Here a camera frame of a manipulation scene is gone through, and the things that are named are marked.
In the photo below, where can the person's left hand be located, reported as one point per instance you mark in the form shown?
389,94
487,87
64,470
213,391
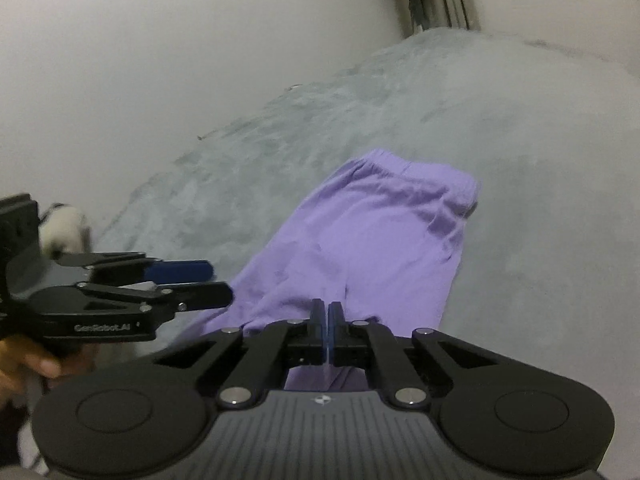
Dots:
30,360

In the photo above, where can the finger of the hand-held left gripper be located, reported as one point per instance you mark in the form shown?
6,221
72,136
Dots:
180,271
205,296

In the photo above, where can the purple pants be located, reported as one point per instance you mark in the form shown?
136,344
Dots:
375,220

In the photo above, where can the grey bed blanket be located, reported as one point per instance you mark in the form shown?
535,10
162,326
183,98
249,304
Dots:
525,160

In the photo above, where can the dark hanging garment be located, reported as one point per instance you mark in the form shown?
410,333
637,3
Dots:
420,10

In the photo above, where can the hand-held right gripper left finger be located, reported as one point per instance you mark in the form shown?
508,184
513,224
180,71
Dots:
318,330

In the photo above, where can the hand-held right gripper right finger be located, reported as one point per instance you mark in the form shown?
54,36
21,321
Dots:
336,330

